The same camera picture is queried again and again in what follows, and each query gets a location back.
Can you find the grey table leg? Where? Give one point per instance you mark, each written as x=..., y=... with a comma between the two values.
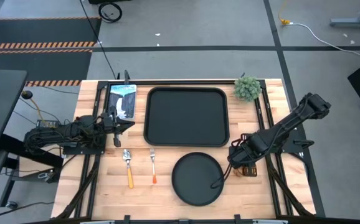
x=354, y=21

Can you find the black aluminium table frame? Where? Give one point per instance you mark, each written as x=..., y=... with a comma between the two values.
x=183, y=82

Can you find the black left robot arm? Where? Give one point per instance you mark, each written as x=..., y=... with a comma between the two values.
x=58, y=133

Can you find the black round plate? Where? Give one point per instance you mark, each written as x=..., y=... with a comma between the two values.
x=195, y=180

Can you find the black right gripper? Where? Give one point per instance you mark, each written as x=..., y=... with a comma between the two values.
x=251, y=146

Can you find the black hazard-striped floor mat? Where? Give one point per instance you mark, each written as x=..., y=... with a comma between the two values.
x=36, y=67
x=40, y=31

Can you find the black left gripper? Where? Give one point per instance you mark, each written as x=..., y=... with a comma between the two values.
x=111, y=123

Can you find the amber patterned glass cup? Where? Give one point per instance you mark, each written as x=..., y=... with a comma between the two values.
x=250, y=171

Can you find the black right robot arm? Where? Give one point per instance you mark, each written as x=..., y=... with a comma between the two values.
x=292, y=124

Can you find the small green potted plant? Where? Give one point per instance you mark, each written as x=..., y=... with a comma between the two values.
x=247, y=89

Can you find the black rectangular tray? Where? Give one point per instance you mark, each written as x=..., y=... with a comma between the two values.
x=186, y=116

